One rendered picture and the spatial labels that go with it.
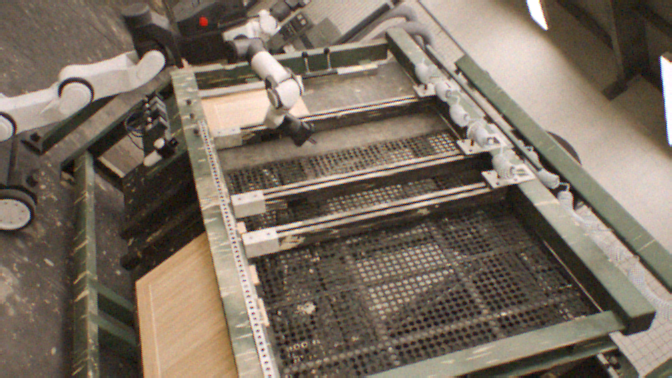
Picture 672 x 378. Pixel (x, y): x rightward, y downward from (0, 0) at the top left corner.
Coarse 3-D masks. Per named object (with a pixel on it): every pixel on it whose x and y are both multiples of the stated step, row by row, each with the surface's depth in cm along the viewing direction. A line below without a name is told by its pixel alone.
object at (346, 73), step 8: (344, 72) 343; (352, 72) 344; (360, 72) 345; (368, 72) 347; (376, 72) 349; (304, 80) 338; (312, 80) 340; (320, 80) 341; (328, 80) 343; (336, 80) 344; (224, 88) 332; (232, 88) 332; (240, 88) 331; (248, 88) 332; (256, 88) 332; (264, 88) 334; (200, 96) 326; (208, 96) 327; (216, 96) 328
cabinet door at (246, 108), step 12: (228, 96) 329; (240, 96) 329; (252, 96) 329; (264, 96) 330; (300, 96) 328; (204, 108) 321; (216, 108) 321; (228, 108) 321; (240, 108) 321; (252, 108) 321; (264, 108) 321; (300, 108) 320; (216, 120) 312; (228, 120) 313; (240, 120) 313; (252, 120) 312
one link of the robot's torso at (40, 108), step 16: (32, 96) 276; (48, 96) 274; (64, 96) 269; (80, 96) 270; (0, 112) 268; (16, 112) 271; (32, 112) 273; (48, 112) 273; (64, 112) 272; (16, 128) 274
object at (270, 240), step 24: (456, 192) 259; (480, 192) 259; (504, 192) 262; (336, 216) 249; (360, 216) 249; (384, 216) 250; (408, 216) 254; (264, 240) 239; (288, 240) 242; (312, 240) 246
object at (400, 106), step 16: (416, 96) 316; (432, 96) 315; (320, 112) 307; (336, 112) 307; (352, 112) 307; (368, 112) 309; (384, 112) 312; (400, 112) 315; (416, 112) 318; (240, 128) 298; (256, 128) 297; (320, 128) 306; (224, 144) 296; (240, 144) 298
